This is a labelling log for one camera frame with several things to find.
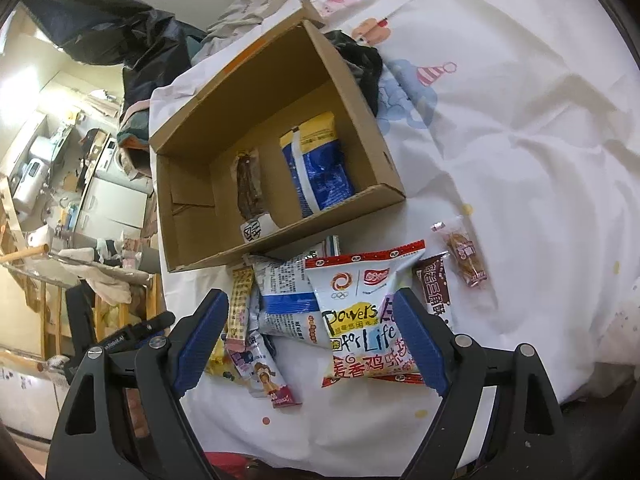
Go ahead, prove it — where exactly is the small cartoon snack packet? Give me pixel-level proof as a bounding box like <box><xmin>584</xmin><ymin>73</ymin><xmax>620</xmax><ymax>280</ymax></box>
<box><xmin>224</xmin><ymin>329</ymin><xmax>304</xmax><ymax>409</ymax></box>

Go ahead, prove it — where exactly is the white printed bed sheet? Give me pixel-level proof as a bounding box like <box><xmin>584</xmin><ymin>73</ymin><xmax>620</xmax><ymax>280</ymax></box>
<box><xmin>149</xmin><ymin>0</ymin><xmax>640</xmax><ymax>461</ymax></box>

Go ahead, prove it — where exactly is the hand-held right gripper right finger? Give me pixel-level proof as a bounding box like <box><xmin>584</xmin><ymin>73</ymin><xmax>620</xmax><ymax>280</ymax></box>
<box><xmin>392</xmin><ymin>287</ymin><xmax>573</xmax><ymax>480</ymax></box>

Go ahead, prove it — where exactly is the clear wrapped brown snack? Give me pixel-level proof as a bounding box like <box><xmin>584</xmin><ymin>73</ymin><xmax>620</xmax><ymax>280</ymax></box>
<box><xmin>431</xmin><ymin>217</ymin><xmax>489</xmax><ymax>289</ymax></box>

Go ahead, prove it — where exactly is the wooden rack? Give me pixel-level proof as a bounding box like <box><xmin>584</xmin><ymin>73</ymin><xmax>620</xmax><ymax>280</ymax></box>
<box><xmin>0</xmin><ymin>259</ymin><xmax>166</xmax><ymax>361</ymax></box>

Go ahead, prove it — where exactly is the brown chocolate packet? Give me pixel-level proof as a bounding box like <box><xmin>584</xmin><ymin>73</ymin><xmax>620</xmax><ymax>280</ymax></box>
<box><xmin>414</xmin><ymin>252</ymin><xmax>455</xmax><ymax>332</ymax></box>

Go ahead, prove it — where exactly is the black plastic bag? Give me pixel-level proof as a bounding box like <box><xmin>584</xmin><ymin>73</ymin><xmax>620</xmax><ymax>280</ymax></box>
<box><xmin>324</xmin><ymin>30</ymin><xmax>385</xmax><ymax>117</ymax></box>

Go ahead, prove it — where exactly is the white kitchen appliance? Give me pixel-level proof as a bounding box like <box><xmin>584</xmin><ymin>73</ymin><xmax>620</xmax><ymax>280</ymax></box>
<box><xmin>11</xmin><ymin>156</ymin><xmax>55</xmax><ymax>212</ymax></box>

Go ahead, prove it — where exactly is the grey patterned blanket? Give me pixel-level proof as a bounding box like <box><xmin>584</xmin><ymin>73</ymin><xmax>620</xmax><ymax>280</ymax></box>
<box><xmin>204</xmin><ymin>0</ymin><xmax>346</xmax><ymax>63</ymax></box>

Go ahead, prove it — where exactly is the brown cardboard box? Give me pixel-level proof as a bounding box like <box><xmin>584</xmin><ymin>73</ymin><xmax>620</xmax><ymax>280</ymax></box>
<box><xmin>149</xmin><ymin>0</ymin><xmax>407</xmax><ymax>273</ymax></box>

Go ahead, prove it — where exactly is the beige towel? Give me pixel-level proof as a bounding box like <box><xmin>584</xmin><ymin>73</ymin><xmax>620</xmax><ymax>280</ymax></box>
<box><xmin>59</xmin><ymin>246</ymin><xmax>152</xmax><ymax>307</ymax></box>

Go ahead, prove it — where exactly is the white cabinet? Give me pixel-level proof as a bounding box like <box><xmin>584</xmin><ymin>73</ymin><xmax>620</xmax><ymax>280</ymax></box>
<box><xmin>74</xmin><ymin>176</ymin><xmax>152</xmax><ymax>247</ymax></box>

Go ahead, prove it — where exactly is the wooden pole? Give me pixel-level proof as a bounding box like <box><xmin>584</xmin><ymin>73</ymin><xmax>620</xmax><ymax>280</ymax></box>
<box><xmin>0</xmin><ymin>242</ymin><xmax>52</xmax><ymax>264</ymax></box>

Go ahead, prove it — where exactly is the brown snack bar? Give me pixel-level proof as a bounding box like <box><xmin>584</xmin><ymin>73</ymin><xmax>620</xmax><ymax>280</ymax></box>
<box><xmin>233</xmin><ymin>148</ymin><xmax>282</xmax><ymax>247</ymax></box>

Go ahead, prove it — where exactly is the blue yellow snack bag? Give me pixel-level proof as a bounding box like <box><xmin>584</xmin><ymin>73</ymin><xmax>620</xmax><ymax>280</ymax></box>
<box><xmin>279</xmin><ymin>111</ymin><xmax>357</xmax><ymax>219</ymax></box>

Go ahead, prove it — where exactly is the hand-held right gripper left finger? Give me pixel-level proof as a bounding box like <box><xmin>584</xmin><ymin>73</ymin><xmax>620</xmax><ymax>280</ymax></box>
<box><xmin>47</xmin><ymin>288</ymin><xmax>231</xmax><ymax>480</ymax></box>

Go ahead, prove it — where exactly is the white red chips packet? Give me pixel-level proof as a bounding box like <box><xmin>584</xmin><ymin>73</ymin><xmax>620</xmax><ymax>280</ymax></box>
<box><xmin>304</xmin><ymin>240</ymin><xmax>427</xmax><ymax>389</ymax></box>

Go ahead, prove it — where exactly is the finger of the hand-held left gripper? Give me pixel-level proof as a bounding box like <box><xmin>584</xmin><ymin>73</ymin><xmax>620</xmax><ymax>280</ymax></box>
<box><xmin>125</xmin><ymin>311</ymin><xmax>177</xmax><ymax>343</ymax></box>
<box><xmin>65</xmin><ymin>285</ymin><xmax>99</xmax><ymax>357</ymax></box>

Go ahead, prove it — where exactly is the dark jacket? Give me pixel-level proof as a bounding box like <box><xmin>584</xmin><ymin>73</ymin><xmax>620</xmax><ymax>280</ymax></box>
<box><xmin>22</xmin><ymin>0</ymin><xmax>207</xmax><ymax>111</ymax></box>

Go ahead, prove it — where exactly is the yellow snack packet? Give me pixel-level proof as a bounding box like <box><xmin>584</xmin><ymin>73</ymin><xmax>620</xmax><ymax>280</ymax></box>
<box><xmin>204</xmin><ymin>335</ymin><xmax>237</xmax><ymax>380</ymax></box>

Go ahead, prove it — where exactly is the yellow pink snack stick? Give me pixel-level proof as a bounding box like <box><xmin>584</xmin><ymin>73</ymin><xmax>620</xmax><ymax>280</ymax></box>
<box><xmin>226</xmin><ymin>266</ymin><xmax>255</xmax><ymax>352</ymax></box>

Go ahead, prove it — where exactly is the white blue snack bag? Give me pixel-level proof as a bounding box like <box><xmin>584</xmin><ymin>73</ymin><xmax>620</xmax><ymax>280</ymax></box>
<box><xmin>248</xmin><ymin>254</ymin><xmax>332</xmax><ymax>347</ymax></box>

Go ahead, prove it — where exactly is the green pink cloth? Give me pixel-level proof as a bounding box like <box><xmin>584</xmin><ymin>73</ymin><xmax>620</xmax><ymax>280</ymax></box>
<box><xmin>117</xmin><ymin>99</ymin><xmax>154</xmax><ymax>181</ymax></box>

